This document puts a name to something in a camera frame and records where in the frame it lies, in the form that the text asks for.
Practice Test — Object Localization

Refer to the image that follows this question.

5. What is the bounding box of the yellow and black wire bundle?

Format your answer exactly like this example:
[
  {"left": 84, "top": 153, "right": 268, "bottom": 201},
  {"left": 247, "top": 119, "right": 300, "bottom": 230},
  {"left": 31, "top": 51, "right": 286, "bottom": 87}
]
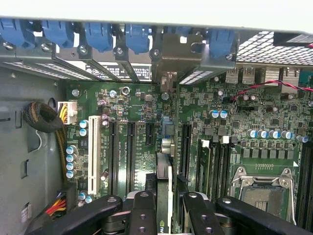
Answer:
[{"left": 55, "top": 102, "right": 68, "bottom": 183}]

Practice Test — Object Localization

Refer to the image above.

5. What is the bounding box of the long black expansion slot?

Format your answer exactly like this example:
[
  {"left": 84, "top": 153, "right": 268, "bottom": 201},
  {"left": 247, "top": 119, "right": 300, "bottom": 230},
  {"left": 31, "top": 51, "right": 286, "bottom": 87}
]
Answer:
[
  {"left": 180, "top": 123, "right": 193, "bottom": 179},
  {"left": 127, "top": 121, "right": 137, "bottom": 194},
  {"left": 109, "top": 119, "right": 119, "bottom": 196}
]

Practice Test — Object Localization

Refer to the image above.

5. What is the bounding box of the green motherboard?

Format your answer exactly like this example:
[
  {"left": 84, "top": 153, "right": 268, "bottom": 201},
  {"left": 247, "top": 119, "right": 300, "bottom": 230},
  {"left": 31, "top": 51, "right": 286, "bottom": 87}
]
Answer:
[{"left": 65, "top": 73, "right": 313, "bottom": 235}]

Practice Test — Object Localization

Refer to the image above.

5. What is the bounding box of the CPU socket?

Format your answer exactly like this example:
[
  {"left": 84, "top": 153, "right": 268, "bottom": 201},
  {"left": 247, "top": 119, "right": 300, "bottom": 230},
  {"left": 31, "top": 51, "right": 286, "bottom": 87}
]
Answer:
[{"left": 229, "top": 166, "right": 298, "bottom": 226}]

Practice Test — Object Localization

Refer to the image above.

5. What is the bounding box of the black RAM slot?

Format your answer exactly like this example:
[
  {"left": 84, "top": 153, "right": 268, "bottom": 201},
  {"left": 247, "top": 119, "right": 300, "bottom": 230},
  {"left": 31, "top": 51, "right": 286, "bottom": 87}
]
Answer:
[
  {"left": 305, "top": 141, "right": 313, "bottom": 232},
  {"left": 297, "top": 143, "right": 306, "bottom": 225},
  {"left": 211, "top": 141, "right": 220, "bottom": 195},
  {"left": 219, "top": 136, "right": 230, "bottom": 195}
]

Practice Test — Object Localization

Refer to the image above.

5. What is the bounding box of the blue card retention clip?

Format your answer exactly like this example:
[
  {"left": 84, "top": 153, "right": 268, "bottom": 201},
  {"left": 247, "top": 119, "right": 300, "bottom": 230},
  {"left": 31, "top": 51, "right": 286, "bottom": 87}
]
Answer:
[
  {"left": 124, "top": 24, "right": 153, "bottom": 55},
  {"left": 0, "top": 18, "right": 35, "bottom": 49},
  {"left": 41, "top": 21, "right": 74, "bottom": 49},
  {"left": 84, "top": 23, "right": 113, "bottom": 52},
  {"left": 208, "top": 29, "right": 236, "bottom": 62}
]

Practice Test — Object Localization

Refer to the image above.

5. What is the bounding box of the white expansion slot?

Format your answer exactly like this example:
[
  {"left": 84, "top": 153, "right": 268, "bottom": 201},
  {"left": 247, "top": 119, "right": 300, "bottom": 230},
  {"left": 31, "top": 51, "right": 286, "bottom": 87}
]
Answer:
[{"left": 88, "top": 115, "right": 101, "bottom": 194}]

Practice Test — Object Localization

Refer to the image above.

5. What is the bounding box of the open black PC case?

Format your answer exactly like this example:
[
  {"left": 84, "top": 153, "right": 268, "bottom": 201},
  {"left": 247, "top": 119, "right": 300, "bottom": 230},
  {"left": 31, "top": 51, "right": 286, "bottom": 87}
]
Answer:
[{"left": 0, "top": 14, "right": 313, "bottom": 235}]

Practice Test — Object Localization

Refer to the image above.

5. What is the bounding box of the red and yellow wire bundle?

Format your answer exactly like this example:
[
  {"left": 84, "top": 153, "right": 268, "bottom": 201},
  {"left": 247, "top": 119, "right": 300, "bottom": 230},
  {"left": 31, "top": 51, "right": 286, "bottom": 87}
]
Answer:
[{"left": 45, "top": 192, "right": 68, "bottom": 217}]

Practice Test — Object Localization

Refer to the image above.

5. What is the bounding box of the white power connector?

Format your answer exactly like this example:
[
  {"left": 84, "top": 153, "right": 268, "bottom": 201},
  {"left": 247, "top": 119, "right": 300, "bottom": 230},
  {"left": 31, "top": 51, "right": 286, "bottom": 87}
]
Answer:
[{"left": 57, "top": 100, "right": 78, "bottom": 125}]

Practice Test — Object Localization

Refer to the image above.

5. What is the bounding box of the short black expansion slot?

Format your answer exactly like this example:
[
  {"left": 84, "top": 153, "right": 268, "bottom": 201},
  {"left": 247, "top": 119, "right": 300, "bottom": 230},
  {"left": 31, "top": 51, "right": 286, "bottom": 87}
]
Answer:
[{"left": 146, "top": 122, "right": 155, "bottom": 145}]

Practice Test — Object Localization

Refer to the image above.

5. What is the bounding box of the green RAM stick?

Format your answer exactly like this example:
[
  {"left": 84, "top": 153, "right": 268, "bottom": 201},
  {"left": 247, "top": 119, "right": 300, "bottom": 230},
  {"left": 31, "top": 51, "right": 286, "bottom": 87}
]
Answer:
[{"left": 198, "top": 139, "right": 212, "bottom": 196}]

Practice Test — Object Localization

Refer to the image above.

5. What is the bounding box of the black sleeved cable loop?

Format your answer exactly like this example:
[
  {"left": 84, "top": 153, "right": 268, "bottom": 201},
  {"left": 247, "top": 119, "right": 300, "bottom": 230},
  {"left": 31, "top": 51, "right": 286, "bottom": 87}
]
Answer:
[{"left": 22, "top": 101, "right": 64, "bottom": 134}]

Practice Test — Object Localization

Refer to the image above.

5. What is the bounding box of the red and black twisted wire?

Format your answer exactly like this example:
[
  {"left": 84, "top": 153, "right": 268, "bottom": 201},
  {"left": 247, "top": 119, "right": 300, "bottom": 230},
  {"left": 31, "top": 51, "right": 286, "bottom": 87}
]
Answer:
[{"left": 231, "top": 80, "right": 313, "bottom": 102}]

